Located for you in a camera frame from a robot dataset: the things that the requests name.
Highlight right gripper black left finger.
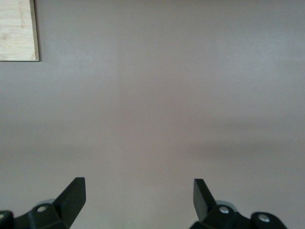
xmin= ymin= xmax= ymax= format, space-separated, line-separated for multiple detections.
xmin=0 ymin=177 xmax=87 ymax=229

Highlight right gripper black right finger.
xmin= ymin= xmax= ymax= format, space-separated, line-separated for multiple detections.
xmin=189 ymin=178 xmax=288 ymax=229

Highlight brown table cover cloth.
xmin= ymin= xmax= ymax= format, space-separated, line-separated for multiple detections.
xmin=0 ymin=0 xmax=305 ymax=229

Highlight bamboo cutting board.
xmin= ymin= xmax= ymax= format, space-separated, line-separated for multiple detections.
xmin=0 ymin=0 xmax=40 ymax=62

